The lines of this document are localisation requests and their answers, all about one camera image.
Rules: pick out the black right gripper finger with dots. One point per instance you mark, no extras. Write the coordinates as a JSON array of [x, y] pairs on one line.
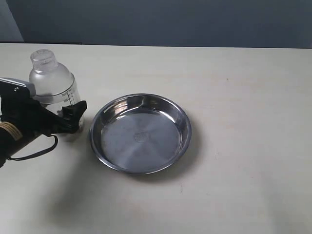
[[68, 122]]

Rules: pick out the round stainless steel plate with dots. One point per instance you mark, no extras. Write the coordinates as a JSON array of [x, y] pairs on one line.
[[140, 133]]

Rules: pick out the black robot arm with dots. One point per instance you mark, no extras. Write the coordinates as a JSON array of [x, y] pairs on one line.
[[14, 138]]

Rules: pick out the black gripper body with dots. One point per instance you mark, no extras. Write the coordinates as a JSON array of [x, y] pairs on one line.
[[28, 114]]

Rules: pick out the clear plastic shaker bottle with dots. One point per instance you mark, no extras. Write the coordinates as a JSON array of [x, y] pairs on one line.
[[55, 85]]

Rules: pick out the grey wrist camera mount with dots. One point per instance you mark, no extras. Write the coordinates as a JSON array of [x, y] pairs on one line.
[[16, 88]]

